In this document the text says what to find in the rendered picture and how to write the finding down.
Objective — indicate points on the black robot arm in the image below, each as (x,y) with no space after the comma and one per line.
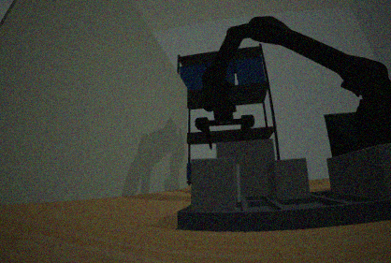
(361,75)

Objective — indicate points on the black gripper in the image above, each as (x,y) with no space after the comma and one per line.
(203,123)

